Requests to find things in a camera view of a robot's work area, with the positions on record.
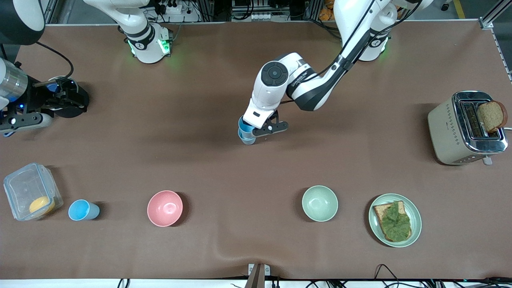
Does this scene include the bag of orange buns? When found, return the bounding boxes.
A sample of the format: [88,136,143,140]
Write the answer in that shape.
[319,0,336,22]

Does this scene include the brown table mat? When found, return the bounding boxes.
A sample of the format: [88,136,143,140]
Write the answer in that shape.
[0,21,512,280]

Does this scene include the aluminium frame rail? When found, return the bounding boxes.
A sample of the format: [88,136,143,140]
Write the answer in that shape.
[42,0,64,25]
[479,0,512,82]

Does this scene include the clear plastic food container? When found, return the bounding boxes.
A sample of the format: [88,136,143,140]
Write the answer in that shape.
[3,162,64,221]

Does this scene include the white power strip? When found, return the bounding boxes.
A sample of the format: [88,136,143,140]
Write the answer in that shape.
[158,2,185,15]

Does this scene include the pale green plate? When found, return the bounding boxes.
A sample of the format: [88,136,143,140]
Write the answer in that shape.
[368,194,422,248]

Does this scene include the thin black cable loop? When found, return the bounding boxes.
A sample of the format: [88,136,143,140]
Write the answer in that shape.
[374,264,401,288]

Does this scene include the cream and chrome toaster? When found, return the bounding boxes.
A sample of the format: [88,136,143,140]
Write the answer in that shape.
[428,91,512,166]

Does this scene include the pale green bowl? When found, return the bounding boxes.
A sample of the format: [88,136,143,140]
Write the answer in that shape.
[302,185,339,222]

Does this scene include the metal clamp bracket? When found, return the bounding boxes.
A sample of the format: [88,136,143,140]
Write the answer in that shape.
[245,263,271,288]

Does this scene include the glass lid with blue knob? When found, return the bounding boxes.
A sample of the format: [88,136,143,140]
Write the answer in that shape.
[48,76,79,108]

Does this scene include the black pot with blue handle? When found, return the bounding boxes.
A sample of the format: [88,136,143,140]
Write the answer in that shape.
[2,76,90,138]

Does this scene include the toast slice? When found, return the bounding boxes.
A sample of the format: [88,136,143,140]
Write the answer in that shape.
[373,200,412,242]

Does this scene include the green lettuce leaf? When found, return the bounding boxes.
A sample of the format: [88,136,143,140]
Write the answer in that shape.
[379,201,412,242]

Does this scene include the blue plastic cup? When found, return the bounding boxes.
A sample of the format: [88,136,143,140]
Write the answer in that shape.
[238,116,256,137]
[68,199,100,221]

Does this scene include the brown bread slice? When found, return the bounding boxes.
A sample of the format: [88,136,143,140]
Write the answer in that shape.
[478,100,508,133]

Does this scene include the orange round food item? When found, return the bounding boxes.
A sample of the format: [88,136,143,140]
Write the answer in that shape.
[29,196,56,217]

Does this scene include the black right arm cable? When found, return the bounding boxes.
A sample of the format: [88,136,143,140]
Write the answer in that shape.
[34,41,74,86]

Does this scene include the pink bowl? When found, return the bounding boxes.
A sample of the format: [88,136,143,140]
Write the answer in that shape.
[147,190,184,227]

